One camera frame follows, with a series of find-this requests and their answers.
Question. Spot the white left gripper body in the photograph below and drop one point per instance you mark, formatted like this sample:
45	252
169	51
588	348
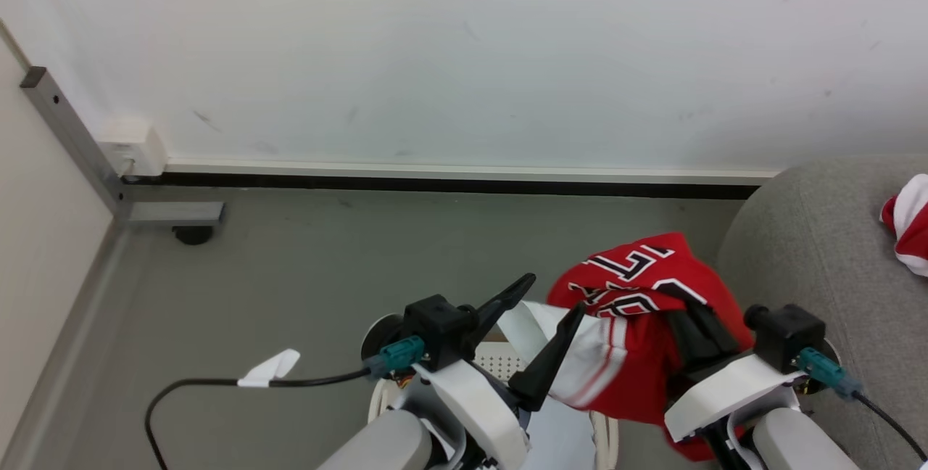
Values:
475	405

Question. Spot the white laundry basket brown rim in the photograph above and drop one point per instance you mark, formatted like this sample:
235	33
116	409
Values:
500	361

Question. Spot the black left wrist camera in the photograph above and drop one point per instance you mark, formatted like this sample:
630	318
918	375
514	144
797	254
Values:
438	328

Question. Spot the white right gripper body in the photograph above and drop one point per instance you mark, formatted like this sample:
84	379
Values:
725	390

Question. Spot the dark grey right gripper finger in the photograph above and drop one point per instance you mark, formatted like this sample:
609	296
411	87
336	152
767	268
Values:
681	347
710	328

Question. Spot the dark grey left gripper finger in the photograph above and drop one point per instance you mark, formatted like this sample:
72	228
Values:
549	361
504	303

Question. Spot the red jersey with numbers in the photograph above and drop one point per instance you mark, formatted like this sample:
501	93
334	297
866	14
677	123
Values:
638	325

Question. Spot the red white striped garment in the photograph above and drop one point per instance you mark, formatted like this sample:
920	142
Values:
910	227

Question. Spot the grey fabric sofa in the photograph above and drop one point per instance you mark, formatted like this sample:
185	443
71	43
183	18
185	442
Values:
834	252

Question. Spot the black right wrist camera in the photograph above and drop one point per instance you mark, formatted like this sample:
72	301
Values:
786	332

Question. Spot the black round frame foot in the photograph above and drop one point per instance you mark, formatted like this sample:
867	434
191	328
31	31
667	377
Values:
193	235

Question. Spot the grey metal frame post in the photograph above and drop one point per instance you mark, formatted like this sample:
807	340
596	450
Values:
80	147

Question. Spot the white wall trim strip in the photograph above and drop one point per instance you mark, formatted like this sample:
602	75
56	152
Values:
471	170

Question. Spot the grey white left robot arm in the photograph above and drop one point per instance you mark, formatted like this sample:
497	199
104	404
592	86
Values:
384	444

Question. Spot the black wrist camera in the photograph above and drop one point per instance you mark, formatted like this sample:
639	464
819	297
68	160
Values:
786	332
438	328

